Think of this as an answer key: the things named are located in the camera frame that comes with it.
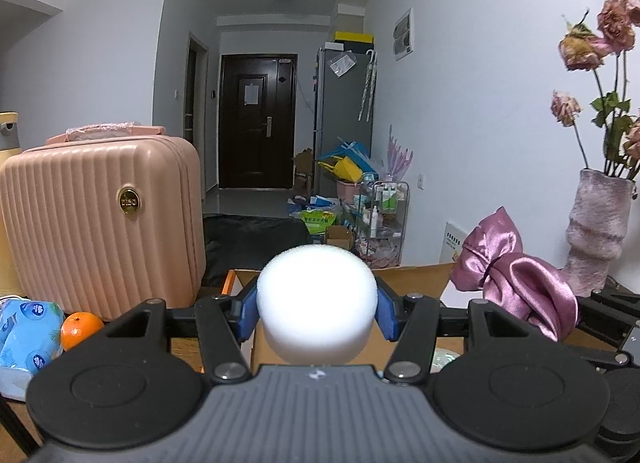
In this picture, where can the grey refrigerator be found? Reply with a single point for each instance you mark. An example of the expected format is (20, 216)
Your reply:
(340, 113)

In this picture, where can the yellow box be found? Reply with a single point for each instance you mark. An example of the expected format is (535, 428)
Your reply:
(354, 37)

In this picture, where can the hanging folded umbrella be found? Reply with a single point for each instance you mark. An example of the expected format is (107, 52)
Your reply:
(369, 88)

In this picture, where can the green snack bag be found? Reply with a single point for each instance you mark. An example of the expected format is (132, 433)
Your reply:
(317, 223)

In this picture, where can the clear plastic bag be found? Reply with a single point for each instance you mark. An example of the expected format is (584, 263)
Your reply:
(342, 64)

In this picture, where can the blue and yellow bags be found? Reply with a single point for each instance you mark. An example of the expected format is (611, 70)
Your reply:
(347, 163)

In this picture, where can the pink ribbed suitcase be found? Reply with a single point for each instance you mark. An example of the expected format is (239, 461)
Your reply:
(100, 228)

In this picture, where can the orange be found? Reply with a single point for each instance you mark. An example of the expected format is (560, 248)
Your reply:
(81, 330)

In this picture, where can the white utility cart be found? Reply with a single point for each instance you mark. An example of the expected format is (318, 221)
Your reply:
(382, 223)

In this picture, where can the white iridescent scrunchie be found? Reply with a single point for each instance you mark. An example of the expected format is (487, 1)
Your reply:
(445, 360)

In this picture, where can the purple ceramic vase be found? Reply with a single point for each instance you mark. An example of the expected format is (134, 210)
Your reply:
(597, 233)

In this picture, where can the blue printed tissue pack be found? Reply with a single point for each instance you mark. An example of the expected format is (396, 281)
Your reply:
(30, 333)

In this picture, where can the white wall socket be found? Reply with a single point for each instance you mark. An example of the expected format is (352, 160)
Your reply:
(421, 181)

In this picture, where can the purple satin scrunchie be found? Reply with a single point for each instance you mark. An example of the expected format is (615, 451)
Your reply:
(525, 288)

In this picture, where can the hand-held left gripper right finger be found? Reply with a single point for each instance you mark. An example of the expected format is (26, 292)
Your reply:
(386, 315)

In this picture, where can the small cardboard box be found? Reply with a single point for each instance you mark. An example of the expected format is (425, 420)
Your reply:
(340, 238)

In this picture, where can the white paper notice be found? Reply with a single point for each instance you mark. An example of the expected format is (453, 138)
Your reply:
(251, 94)

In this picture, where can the white low wall box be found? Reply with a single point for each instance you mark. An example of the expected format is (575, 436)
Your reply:
(452, 243)

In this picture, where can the bunch of dried pink roses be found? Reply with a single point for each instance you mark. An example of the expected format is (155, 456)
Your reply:
(580, 48)

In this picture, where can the yellow thermos bottle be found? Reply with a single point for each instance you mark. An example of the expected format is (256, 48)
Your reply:
(7, 143)

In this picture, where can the purple feather bundle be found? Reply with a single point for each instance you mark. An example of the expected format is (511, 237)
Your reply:
(400, 158)

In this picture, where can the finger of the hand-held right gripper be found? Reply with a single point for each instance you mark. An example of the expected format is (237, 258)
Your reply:
(610, 310)

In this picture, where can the brown cardboard box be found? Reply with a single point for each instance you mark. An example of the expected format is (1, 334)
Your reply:
(303, 173)

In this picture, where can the pink bucket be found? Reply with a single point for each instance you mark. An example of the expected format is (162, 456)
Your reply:
(348, 190)

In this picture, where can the black duffel bag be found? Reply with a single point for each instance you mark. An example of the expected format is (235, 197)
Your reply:
(250, 243)

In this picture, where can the white round sponge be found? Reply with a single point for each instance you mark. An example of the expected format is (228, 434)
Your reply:
(315, 303)

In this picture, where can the side room door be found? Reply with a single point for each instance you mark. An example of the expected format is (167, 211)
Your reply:
(196, 113)

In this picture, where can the dark entrance door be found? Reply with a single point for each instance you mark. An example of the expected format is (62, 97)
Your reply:
(257, 143)

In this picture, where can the white wall panel box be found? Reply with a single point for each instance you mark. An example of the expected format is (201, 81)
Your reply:
(404, 35)

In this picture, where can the red cardboard box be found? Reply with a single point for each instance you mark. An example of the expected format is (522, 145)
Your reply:
(415, 283)

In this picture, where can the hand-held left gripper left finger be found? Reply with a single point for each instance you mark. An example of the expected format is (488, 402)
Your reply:
(248, 315)

